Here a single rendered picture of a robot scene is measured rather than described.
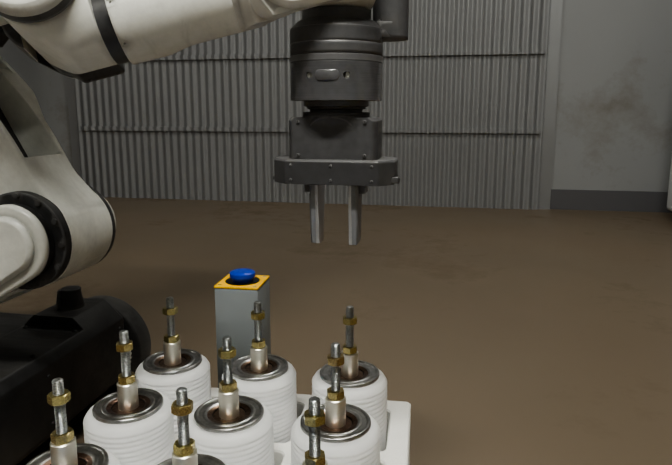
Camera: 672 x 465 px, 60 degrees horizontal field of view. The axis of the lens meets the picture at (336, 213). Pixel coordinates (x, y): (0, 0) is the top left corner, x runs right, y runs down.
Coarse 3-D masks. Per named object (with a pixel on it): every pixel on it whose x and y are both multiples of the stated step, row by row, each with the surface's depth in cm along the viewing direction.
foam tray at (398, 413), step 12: (216, 396) 82; (300, 396) 82; (300, 408) 81; (396, 408) 79; (408, 408) 79; (396, 420) 76; (408, 420) 76; (396, 432) 73; (408, 432) 73; (276, 444) 70; (288, 444) 70; (396, 444) 70; (408, 444) 71; (276, 456) 69; (288, 456) 68; (384, 456) 68; (396, 456) 68; (408, 456) 69
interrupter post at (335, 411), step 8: (328, 400) 61; (344, 400) 61; (328, 408) 61; (336, 408) 60; (344, 408) 61; (328, 416) 61; (336, 416) 61; (344, 416) 61; (328, 424) 61; (336, 424) 61; (344, 424) 61
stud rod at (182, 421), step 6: (180, 390) 50; (186, 390) 50; (180, 396) 50; (186, 396) 51; (180, 402) 50; (186, 402) 51; (180, 420) 51; (186, 420) 51; (180, 426) 51; (186, 426) 51; (180, 432) 51; (186, 432) 51; (180, 438) 51; (186, 438) 51; (180, 444) 51; (186, 444) 51
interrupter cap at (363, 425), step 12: (324, 408) 64; (348, 408) 64; (360, 408) 64; (300, 420) 62; (348, 420) 62; (360, 420) 62; (324, 432) 59; (336, 432) 60; (348, 432) 59; (360, 432) 59
